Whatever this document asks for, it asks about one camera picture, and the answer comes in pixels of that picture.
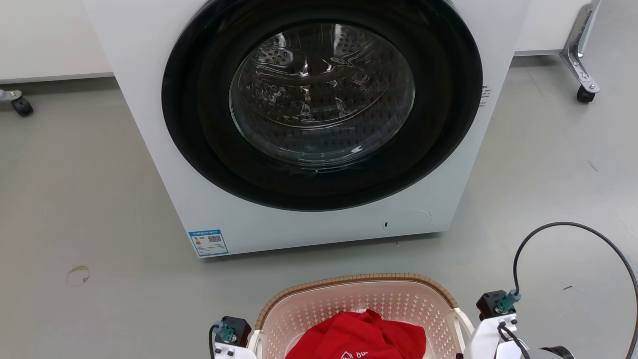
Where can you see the small printed side label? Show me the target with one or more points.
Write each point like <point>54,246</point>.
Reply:
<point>485,95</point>

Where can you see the beige plastic laundry basket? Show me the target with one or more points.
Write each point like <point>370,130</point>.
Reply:
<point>319,309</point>

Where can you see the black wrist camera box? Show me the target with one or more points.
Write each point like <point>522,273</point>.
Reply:
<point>240,328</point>
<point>491,301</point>

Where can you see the red garment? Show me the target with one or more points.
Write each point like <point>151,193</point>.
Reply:
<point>359,339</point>

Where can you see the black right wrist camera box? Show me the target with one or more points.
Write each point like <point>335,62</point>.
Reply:
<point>491,301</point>

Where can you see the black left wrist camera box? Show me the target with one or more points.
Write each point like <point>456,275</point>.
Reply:
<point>240,328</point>

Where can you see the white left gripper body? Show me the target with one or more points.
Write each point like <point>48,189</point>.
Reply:
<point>234,351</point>

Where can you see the white front-load washing machine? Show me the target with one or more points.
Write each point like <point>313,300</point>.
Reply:
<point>149,124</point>

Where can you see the metal leg with caster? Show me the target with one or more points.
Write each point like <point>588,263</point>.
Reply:
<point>578,55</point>

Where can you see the oval washer filter cover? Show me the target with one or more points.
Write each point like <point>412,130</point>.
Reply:
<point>406,221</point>

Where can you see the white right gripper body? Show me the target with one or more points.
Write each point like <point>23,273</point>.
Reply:
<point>491,339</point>

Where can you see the round black glass washer door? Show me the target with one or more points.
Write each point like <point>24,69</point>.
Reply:
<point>199,124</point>

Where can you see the blue energy label sticker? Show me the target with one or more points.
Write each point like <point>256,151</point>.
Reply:
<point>209,243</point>

